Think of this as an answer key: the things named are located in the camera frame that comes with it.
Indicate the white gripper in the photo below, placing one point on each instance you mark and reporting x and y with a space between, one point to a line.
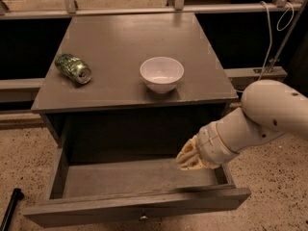
208 143

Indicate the grey drawer cabinet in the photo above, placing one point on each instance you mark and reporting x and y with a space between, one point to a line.
115 117

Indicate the metal railing frame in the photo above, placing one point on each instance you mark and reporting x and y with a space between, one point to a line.
144 4

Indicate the black bar on floor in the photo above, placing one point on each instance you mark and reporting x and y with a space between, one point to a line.
17 195

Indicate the green soda can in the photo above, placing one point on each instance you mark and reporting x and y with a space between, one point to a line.
74 68

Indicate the grey top drawer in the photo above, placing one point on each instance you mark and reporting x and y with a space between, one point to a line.
112 170

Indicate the grey side beam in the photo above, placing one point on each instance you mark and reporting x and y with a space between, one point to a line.
243 77

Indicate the white plastic bowl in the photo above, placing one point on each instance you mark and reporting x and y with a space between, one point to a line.
161 74

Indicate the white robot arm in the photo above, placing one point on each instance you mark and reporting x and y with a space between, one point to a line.
270 109

